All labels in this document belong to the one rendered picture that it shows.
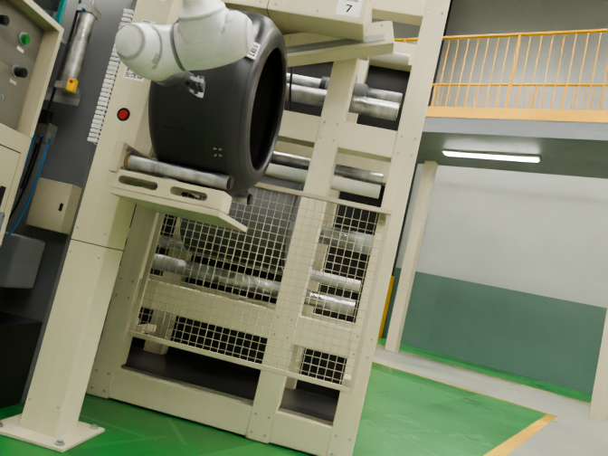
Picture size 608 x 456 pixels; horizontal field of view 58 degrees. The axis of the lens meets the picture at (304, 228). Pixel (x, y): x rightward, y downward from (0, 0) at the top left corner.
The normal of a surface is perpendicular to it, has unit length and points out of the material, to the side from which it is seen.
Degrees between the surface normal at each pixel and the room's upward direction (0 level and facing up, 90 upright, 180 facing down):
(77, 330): 90
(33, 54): 90
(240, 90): 97
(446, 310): 90
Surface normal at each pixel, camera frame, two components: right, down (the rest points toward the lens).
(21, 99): 0.97, 0.21
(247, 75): 0.58, 0.02
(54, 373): -0.11, -0.13
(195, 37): -0.15, 0.46
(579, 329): -0.50, -0.21
